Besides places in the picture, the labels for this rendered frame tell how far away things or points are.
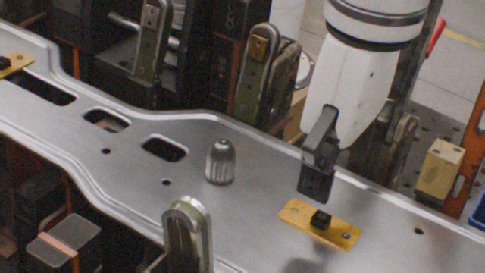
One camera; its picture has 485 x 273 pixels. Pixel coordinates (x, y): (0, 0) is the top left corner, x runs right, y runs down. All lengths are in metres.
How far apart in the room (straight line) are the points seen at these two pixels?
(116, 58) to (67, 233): 0.39
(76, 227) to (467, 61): 2.87
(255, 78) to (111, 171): 0.22
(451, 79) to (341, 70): 2.67
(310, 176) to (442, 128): 0.90
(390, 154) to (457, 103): 2.26
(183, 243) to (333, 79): 0.18
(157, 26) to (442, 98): 2.26
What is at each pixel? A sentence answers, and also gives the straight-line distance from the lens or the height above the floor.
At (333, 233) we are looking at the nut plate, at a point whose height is 1.00.
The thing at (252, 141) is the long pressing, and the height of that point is 1.00.
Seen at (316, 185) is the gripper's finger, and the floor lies 1.09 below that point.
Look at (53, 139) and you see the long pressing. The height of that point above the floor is 1.00.
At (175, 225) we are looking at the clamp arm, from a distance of 0.56.
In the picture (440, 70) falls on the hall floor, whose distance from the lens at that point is 3.28.
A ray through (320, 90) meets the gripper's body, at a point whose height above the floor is 1.18.
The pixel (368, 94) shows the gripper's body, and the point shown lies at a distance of 0.59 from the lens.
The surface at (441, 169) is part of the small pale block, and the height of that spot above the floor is 1.05.
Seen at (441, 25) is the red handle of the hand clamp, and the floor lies 1.14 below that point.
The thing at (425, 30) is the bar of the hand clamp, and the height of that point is 1.18.
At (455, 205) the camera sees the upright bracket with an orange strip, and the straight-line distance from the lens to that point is 0.84.
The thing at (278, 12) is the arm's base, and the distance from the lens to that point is 1.26.
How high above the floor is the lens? 1.48
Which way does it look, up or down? 36 degrees down
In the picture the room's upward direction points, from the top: 8 degrees clockwise
